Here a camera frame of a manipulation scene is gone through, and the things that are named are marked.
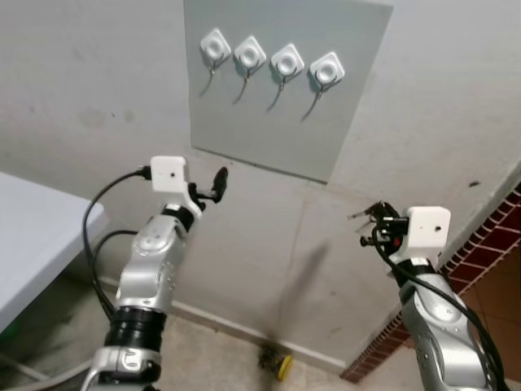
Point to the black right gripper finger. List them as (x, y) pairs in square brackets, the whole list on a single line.
[(370, 238), (379, 210)]

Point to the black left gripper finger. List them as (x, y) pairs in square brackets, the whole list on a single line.
[(221, 183)]

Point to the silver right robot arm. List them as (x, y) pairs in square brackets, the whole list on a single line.
[(440, 326)]

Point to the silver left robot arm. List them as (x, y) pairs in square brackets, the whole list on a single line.
[(146, 277)]

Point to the small yellow wheeled toy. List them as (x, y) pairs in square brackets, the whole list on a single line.
[(282, 366)]

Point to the white table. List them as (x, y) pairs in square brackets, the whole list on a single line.
[(37, 236)]

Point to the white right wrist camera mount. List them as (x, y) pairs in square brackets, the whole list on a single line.
[(427, 228)]

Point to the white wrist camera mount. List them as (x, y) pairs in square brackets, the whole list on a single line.
[(427, 228), (169, 173)]

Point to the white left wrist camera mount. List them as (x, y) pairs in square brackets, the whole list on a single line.
[(169, 173)]

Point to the grey wall panel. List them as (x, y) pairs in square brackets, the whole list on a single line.
[(277, 122)]

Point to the white adhesive wall hook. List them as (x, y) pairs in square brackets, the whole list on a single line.
[(249, 54), (286, 61), (216, 46), (326, 71)]

